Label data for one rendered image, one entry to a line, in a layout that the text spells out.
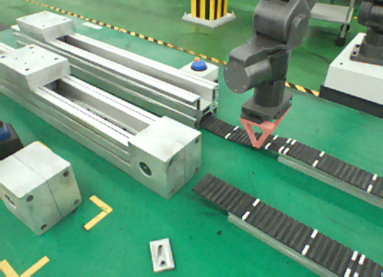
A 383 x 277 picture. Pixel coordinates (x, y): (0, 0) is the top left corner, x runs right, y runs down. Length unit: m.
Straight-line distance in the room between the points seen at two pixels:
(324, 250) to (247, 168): 0.22
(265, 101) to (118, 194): 0.32
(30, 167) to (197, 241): 0.29
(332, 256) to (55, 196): 0.43
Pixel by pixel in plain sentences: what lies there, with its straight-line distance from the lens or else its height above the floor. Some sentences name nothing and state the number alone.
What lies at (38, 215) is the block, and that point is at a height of 0.82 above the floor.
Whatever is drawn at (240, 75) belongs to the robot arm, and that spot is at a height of 0.99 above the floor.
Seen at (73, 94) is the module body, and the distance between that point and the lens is 0.81.
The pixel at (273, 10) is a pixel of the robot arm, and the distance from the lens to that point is 0.55.
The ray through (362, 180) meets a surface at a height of 0.81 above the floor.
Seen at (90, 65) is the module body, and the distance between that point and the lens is 0.94.
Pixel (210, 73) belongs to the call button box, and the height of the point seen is 0.84.
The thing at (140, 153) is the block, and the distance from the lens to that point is 0.55.
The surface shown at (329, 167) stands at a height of 0.81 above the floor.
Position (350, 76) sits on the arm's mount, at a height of 0.83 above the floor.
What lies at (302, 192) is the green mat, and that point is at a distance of 0.62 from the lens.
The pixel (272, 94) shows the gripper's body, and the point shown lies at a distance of 0.59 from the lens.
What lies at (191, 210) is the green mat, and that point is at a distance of 0.56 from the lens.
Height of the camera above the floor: 1.22
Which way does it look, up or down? 38 degrees down
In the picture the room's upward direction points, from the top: straight up
